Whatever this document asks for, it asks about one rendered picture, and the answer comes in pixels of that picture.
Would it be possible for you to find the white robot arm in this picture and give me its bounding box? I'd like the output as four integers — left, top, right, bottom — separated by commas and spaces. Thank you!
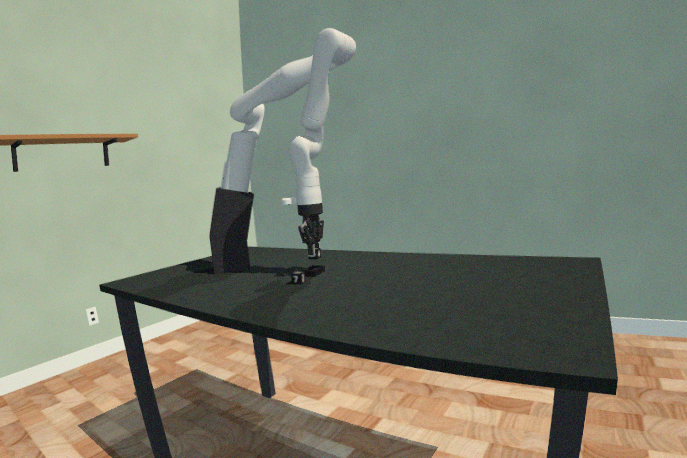
221, 28, 356, 205

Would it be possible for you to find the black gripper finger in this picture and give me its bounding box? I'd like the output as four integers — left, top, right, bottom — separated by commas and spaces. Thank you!
298, 220, 316, 257
314, 220, 324, 248

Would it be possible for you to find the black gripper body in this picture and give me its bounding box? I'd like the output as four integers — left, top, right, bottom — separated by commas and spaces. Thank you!
298, 203, 323, 233

